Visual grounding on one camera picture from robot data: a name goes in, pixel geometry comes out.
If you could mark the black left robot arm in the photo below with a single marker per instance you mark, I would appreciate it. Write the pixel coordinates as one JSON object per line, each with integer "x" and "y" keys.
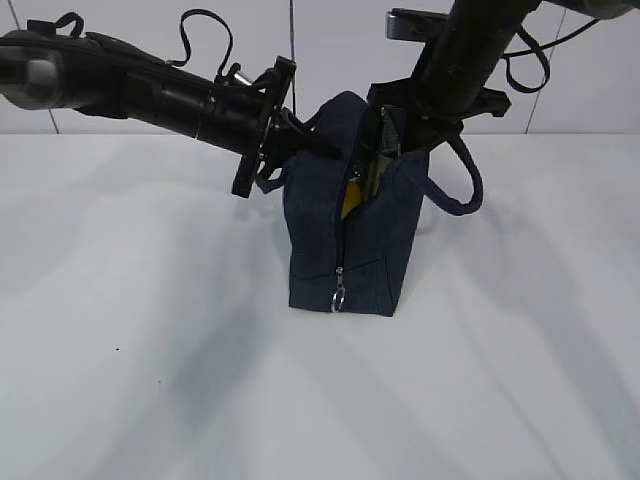
{"x": 100, "y": 76}

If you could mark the dark navy lunch bag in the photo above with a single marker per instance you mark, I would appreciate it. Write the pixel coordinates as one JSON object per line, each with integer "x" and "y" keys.
{"x": 356, "y": 262}

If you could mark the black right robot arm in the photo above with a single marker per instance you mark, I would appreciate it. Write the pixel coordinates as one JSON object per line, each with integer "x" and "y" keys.
{"x": 447, "y": 86}

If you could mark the yellow lemon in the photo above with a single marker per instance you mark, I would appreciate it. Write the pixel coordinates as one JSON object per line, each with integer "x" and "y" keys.
{"x": 352, "y": 198}

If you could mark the glass container with green lid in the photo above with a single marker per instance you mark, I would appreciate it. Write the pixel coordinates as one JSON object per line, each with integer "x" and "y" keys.
{"x": 388, "y": 149}

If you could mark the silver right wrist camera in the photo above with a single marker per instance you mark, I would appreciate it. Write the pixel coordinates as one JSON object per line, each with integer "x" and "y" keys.
{"x": 414, "y": 25}

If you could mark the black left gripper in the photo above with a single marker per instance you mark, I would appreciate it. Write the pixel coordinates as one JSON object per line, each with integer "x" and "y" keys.
{"x": 270, "y": 90}

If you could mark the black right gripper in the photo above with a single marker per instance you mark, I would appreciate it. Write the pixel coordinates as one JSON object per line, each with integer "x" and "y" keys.
{"x": 424, "y": 120}

